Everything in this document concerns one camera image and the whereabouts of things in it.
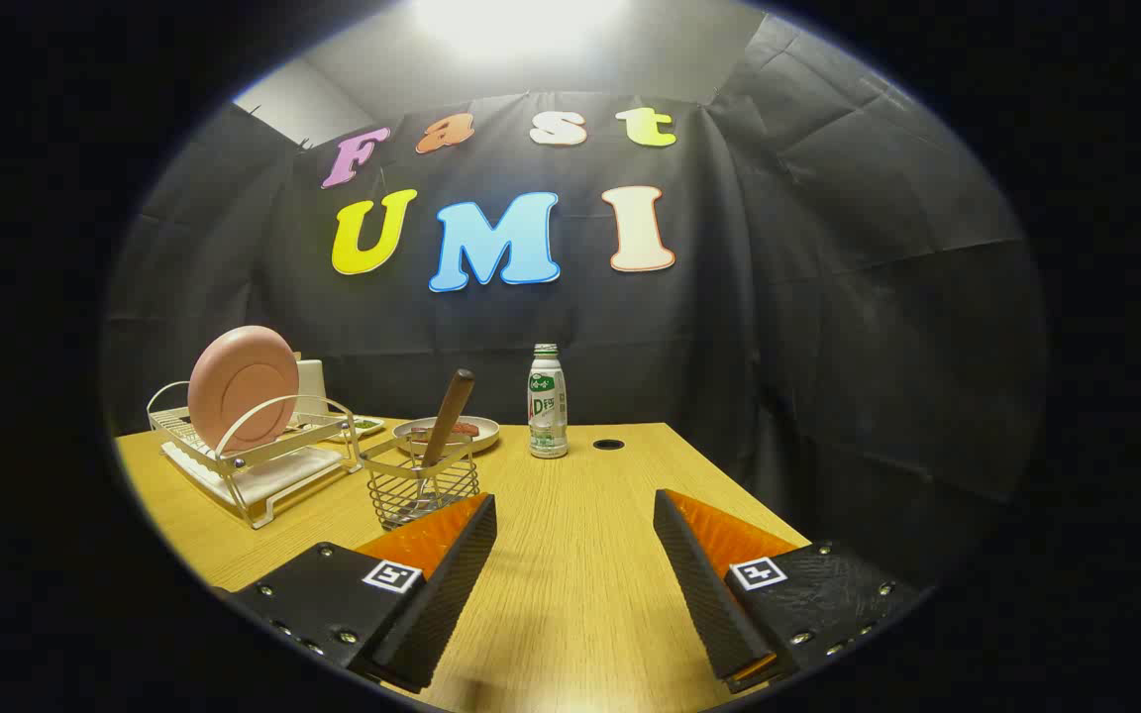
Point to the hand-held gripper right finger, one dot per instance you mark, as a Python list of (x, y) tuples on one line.
[(704, 594)]

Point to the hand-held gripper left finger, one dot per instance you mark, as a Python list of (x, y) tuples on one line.
[(442, 604)]

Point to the pink plate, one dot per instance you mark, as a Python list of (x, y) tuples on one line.
[(239, 386)]

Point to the beige round plate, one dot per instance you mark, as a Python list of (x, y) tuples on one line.
[(483, 436)]

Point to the brown meat piece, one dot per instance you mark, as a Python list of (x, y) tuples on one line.
[(462, 430)]

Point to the black table grommet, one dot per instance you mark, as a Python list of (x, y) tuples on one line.
[(608, 445)]

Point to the white divided bean tray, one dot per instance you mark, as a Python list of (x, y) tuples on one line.
[(367, 428)]

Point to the white green label drink bottle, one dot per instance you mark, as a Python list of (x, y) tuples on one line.
[(548, 416)]

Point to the white toaster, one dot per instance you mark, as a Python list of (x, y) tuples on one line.
[(311, 391)]

